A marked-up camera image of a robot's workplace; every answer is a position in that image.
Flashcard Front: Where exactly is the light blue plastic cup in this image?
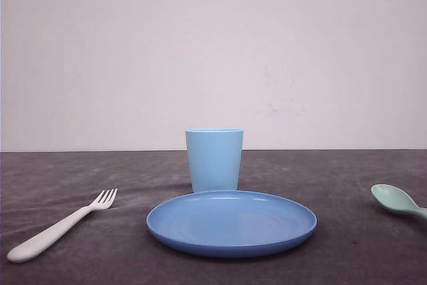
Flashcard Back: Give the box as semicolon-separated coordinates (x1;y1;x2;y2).
185;128;244;192

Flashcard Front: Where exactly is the mint green plastic spoon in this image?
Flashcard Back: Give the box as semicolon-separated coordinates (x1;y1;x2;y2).
371;184;426;219

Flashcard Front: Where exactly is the white plastic fork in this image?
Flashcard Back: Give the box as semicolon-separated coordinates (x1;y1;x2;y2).
7;188;118;263

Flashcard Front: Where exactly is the blue plastic plate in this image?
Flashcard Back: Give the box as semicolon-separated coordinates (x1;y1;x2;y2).
146;190;318;258

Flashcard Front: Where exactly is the dark grey tablecloth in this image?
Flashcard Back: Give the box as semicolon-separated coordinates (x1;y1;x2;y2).
0;150;427;285

